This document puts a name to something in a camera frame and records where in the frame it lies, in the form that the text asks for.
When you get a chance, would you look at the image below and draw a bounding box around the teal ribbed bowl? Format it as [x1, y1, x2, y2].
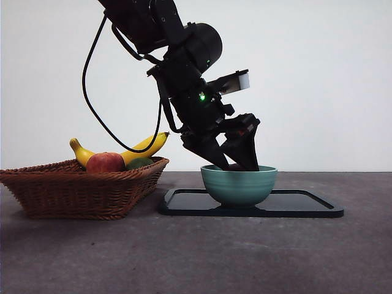
[200, 164, 278, 209]

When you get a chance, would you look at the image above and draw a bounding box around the yellow banana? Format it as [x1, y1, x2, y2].
[69, 131, 170, 168]

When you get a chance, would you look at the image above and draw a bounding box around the black rectangular tray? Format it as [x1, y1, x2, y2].
[158, 188, 344, 218]

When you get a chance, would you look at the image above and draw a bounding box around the green round fruit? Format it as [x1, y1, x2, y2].
[125, 157, 154, 172]

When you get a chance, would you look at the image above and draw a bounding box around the red apple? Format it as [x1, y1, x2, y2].
[86, 152, 125, 173]

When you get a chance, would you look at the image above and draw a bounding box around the brown wicker basket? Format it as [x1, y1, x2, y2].
[0, 157, 170, 221]

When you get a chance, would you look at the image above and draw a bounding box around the short black left wrist cable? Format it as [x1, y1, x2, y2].
[157, 88, 184, 133]

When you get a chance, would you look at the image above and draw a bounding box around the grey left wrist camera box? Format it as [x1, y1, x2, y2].
[205, 69, 251, 94]

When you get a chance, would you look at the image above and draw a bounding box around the long black left arm cable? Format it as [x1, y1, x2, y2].
[81, 13, 171, 153]

